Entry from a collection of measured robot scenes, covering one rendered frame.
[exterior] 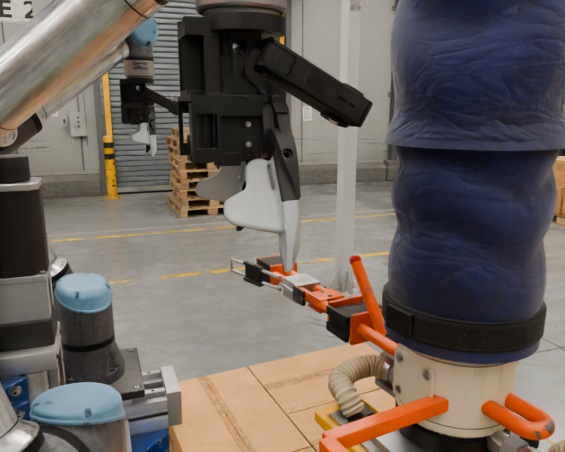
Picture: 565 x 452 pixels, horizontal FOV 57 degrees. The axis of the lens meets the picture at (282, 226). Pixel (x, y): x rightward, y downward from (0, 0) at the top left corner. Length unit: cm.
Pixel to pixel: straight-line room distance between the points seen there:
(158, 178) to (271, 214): 1004
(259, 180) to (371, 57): 1153
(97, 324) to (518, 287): 87
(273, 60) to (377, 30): 1161
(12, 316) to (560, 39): 88
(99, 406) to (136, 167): 969
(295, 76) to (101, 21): 25
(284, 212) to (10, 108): 39
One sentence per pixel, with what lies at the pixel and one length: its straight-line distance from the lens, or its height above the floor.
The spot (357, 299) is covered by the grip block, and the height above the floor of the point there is 127.
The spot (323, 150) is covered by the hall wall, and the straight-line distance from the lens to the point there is 1142.
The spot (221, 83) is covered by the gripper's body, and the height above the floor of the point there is 167.
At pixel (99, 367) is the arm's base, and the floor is 108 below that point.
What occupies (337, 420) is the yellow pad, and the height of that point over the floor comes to 114.
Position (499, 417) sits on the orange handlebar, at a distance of 78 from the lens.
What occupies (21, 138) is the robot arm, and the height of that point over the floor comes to 159.
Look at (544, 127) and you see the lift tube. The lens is 69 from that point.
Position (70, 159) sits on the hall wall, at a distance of 1044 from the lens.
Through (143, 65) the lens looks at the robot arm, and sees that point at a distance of 142.
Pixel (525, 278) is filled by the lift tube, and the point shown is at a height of 144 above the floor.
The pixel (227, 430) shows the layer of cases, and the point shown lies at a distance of 196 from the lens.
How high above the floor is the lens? 165
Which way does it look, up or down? 13 degrees down
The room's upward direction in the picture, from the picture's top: straight up
